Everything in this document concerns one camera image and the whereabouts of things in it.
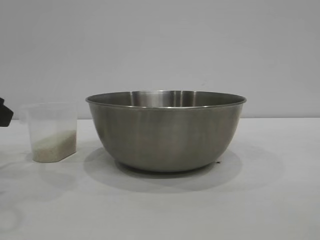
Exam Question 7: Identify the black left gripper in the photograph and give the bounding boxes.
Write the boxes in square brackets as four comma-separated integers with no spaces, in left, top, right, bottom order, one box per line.
[0,97,14,128]

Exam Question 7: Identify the clear plastic measuring cup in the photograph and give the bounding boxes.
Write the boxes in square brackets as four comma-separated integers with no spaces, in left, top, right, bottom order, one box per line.
[19,101,78,164]

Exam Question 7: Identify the stainless steel mixing bowl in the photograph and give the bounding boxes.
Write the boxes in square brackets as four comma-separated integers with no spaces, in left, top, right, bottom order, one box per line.
[84,90,248,174]

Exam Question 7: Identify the white uncooked rice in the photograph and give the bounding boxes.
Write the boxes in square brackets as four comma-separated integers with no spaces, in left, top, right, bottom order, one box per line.
[32,129,77,163]

